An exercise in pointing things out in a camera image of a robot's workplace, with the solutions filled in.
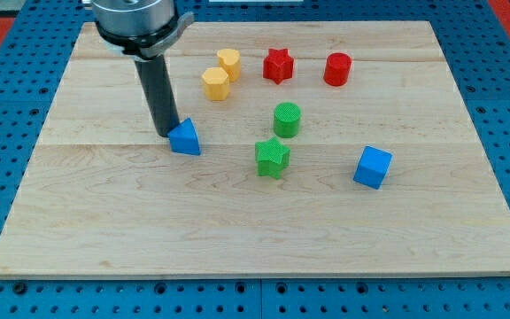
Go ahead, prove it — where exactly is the green star block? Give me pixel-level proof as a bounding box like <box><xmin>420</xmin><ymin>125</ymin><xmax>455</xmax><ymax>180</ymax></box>
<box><xmin>255</xmin><ymin>136</ymin><xmax>290</xmax><ymax>179</ymax></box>

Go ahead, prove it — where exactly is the red cylinder block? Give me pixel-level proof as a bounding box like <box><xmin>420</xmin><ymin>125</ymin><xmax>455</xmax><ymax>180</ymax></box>
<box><xmin>323</xmin><ymin>52</ymin><xmax>352</xmax><ymax>87</ymax></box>

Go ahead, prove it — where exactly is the blue cube block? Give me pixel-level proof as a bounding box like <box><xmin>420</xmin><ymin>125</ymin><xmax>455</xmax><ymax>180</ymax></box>
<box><xmin>353</xmin><ymin>145</ymin><xmax>392</xmax><ymax>190</ymax></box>

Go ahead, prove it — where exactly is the red star block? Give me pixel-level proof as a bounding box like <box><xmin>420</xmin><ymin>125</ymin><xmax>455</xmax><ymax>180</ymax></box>
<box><xmin>263</xmin><ymin>48</ymin><xmax>294</xmax><ymax>84</ymax></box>

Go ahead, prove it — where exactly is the yellow hexagon block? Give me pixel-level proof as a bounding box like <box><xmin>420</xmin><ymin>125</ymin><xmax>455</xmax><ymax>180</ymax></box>
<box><xmin>201</xmin><ymin>67</ymin><xmax>230</xmax><ymax>101</ymax></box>

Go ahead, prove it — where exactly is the green cylinder block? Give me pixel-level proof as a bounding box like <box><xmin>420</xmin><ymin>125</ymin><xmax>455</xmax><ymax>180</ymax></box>
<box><xmin>274</xmin><ymin>102</ymin><xmax>302</xmax><ymax>138</ymax></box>

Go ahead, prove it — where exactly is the yellow heart block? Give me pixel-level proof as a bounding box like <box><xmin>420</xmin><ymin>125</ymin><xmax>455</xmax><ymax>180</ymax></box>
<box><xmin>216</xmin><ymin>48</ymin><xmax>241</xmax><ymax>82</ymax></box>

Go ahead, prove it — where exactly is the light wooden board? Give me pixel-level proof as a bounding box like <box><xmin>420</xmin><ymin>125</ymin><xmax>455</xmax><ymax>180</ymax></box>
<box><xmin>0</xmin><ymin>21</ymin><xmax>510</xmax><ymax>280</ymax></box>

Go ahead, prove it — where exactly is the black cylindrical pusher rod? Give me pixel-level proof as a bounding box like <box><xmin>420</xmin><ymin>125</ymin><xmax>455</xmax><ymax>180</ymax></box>
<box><xmin>135</xmin><ymin>55</ymin><xmax>180</xmax><ymax>137</ymax></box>

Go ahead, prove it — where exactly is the blue triangle block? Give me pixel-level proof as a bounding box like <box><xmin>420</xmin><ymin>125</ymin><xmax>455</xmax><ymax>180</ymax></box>
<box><xmin>168</xmin><ymin>118</ymin><xmax>201</xmax><ymax>156</ymax></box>

